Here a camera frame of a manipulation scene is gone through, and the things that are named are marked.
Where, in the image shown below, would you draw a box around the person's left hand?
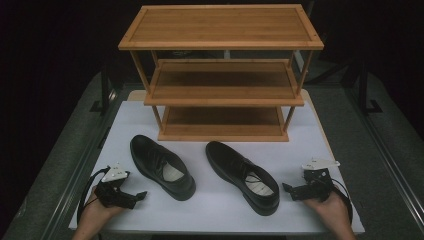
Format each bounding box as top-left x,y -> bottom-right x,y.
76,189 -> 125,235

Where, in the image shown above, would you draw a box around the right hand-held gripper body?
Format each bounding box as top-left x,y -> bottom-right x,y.
289,157 -> 341,203

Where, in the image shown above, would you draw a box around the black leather shoe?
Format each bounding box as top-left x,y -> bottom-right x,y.
129,134 -> 197,202
205,140 -> 281,217

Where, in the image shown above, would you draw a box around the person's right hand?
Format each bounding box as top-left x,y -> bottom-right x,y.
303,190 -> 352,232

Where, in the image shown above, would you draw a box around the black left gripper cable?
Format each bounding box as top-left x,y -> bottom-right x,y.
76,167 -> 112,225

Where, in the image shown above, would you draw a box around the white table mat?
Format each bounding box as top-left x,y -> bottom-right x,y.
68,100 -> 366,235

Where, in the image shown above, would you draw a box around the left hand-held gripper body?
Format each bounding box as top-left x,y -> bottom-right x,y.
93,162 -> 138,211

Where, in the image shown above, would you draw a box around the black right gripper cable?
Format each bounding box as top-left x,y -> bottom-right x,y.
331,177 -> 354,225

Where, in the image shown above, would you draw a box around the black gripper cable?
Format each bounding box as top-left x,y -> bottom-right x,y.
76,167 -> 112,225
331,177 -> 354,225

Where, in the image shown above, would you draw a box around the black metal stand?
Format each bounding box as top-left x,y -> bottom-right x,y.
357,61 -> 384,115
89,63 -> 117,115

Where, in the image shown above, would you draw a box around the wooden three-tier shoe rack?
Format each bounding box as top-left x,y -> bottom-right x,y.
117,3 -> 325,143

